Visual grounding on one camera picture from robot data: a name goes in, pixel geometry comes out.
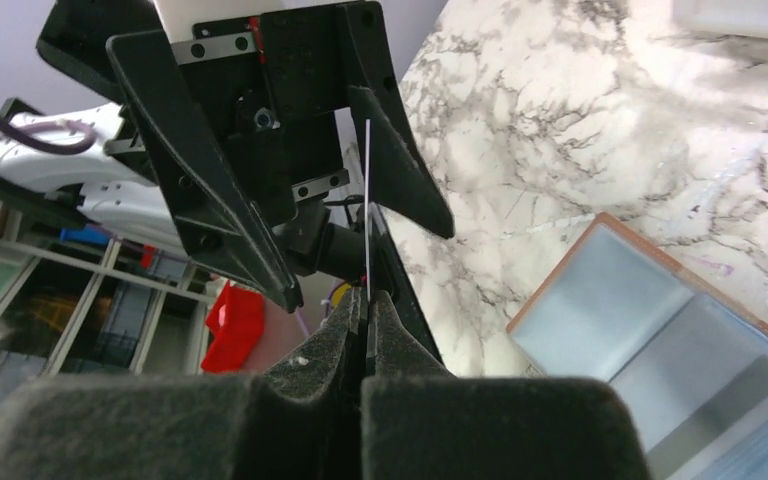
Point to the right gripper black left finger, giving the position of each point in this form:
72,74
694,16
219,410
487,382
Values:
289,422

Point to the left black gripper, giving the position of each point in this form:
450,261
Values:
271,106

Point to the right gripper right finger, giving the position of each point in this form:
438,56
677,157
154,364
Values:
418,421

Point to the grey credit card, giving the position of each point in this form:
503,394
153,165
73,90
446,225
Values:
366,211

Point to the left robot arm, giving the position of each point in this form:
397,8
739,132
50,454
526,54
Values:
56,167

